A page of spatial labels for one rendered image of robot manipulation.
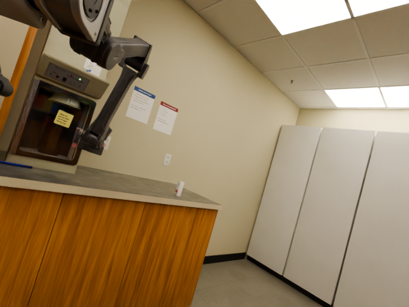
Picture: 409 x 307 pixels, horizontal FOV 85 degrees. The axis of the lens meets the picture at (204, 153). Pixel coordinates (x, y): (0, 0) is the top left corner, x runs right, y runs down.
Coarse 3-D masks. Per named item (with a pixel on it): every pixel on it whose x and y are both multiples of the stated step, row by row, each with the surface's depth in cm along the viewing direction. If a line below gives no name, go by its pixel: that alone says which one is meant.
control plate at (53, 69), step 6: (48, 66) 112; (54, 66) 112; (48, 72) 114; (54, 72) 115; (60, 72) 116; (66, 72) 116; (72, 72) 117; (54, 78) 117; (60, 78) 118; (66, 78) 119; (72, 78) 120; (78, 78) 120; (84, 78) 121; (66, 84) 121; (72, 84) 122; (78, 84) 123; (84, 84) 124; (84, 90) 127
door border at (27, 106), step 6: (36, 84) 114; (36, 90) 115; (30, 96) 114; (30, 102) 114; (24, 114) 113; (24, 120) 114; (18, 126) 112; (18, 132) 113; (18, 138) 113; (12, 144) 112; (12, 150) 112
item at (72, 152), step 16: (48, 96) 119; (64, 96) 123; (80, 96) 128; (32, 112) 115; (48, 112) 120; (80, 112) 130; (32, 128) 116; (48, 128) 121; (64, 128) 125; (32, 144) 117; (48, 144) 122; (64, 144) 127; (48, 160) 123; (64, 160) 128
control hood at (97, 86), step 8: (48, 56) 108; (40, 64) 110; (48, 64) 111; (56, 64) 112; (64, 64) 113; (40, 72) 113; (80, 72) 118; (88, 72) 120; (56, 80) 118; (96, 80) 124; (104, 80) 126; (72, 88) 125; (88, 88) 127; (96, 88) 128; (104, 88) 129; (96, 96) 132
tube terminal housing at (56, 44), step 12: (48, 36) 116; (60, 36) 119; (48, 48) 116; (60, 48) 120; (72, 60) 124; (84, 60) 128; (60, 84) 122; (84, 96) 131; (12, 156) 114; (48, 168) 125; (60, 168) 128; (72, 168) 133
